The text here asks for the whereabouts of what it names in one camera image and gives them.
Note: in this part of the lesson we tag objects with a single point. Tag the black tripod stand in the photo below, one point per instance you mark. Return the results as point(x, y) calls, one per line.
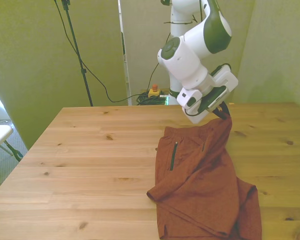
point(83, 71)

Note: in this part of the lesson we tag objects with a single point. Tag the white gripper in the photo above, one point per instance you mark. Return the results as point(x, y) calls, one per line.
point(230, 80)

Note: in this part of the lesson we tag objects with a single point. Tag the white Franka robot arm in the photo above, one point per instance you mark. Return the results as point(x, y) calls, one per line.
point(185, 62)

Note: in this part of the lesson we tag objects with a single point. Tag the yellow emergency stop button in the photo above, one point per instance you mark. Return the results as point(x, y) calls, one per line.
point(153, 93)

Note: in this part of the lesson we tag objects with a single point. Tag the white vertical panel edge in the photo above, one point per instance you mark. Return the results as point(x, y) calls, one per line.
point(127, 75)

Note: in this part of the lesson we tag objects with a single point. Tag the rust orange shorts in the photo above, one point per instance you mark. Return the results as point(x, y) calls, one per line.
point(197, 180)

